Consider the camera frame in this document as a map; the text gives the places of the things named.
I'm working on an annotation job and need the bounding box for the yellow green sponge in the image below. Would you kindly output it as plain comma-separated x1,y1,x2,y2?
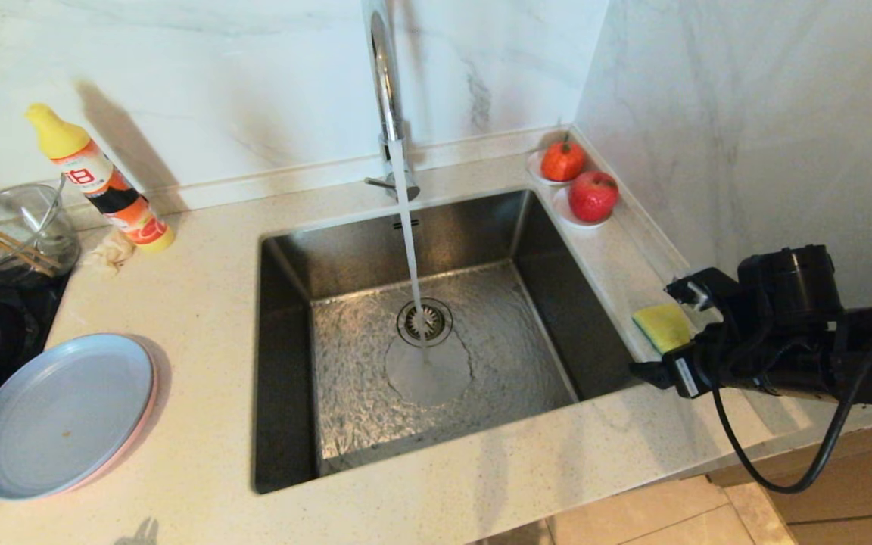
631,304,696,357

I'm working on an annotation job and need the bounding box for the pink plate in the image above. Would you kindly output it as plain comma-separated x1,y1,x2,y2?
65,341,160,493

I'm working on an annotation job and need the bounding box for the orange dish soap bottle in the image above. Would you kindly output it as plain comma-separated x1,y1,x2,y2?
25,103,176,254

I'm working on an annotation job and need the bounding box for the light blue plate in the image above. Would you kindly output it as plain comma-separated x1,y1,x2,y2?
0,333,155,501

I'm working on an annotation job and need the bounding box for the stainless steel sink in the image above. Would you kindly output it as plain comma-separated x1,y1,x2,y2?
253,189,647,494

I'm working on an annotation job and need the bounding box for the red toy apple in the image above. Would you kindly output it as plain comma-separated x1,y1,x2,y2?
568,171,620,224

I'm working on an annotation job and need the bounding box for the small white dish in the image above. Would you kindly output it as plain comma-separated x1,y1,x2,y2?
553,187,614,229
525,150,587,188

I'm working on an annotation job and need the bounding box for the orange toy pumpkin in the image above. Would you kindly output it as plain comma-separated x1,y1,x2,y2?
540,135,587,184

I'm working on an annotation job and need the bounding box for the wooden cabinet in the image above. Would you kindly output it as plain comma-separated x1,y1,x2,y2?
707,420,872,545

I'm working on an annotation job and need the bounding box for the metal drain strainer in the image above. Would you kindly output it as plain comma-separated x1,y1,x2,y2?
396,298,453,349

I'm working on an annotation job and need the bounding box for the chrome faucet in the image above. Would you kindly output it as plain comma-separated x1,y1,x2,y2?
355,0,420,204

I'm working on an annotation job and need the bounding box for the crumpled beige rag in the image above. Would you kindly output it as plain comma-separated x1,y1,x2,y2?
84,229,137,273

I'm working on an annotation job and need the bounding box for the clear glass bowl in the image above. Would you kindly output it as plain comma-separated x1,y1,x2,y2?
0,184,81,285

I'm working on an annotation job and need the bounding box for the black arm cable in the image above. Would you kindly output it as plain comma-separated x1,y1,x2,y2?
711,322,872,494

